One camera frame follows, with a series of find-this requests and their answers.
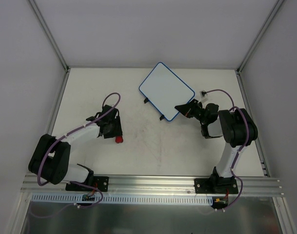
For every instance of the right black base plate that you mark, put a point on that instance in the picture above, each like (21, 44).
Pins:
(220, 186)

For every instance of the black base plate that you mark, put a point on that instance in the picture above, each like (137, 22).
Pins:
(99, 182)
(220, 186)

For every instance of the aluminium frame post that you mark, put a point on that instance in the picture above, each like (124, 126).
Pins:
(45, 28)
(269, 19)

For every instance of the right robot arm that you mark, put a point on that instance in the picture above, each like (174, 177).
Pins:
(235, 126)

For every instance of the right aluminium frame post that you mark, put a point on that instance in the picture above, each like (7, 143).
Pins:
(269, 19)

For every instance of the aluminium mounting rail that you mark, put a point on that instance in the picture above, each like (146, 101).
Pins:
(162, 185)

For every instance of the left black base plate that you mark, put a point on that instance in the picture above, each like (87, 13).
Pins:
(99, 182)

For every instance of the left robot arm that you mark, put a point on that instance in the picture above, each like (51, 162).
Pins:
(51, 158)

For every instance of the blue framed whiteboard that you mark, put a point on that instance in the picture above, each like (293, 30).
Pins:
(165, 90)

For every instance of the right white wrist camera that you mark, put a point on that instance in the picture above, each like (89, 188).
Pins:
(203, 96)

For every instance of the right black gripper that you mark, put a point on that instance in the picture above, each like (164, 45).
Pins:
(192, 111)

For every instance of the left aluminium frame post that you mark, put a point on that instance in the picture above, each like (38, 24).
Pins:
(45, 28)

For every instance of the white slotted cable duct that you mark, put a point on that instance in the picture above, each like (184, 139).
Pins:
(123, 199)

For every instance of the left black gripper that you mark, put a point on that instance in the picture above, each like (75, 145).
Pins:
(117, 131)

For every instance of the red whiteboard eraser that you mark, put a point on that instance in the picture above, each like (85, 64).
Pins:
(119, 139)

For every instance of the whiteboard metal stand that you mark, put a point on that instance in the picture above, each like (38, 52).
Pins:
(146, 100)

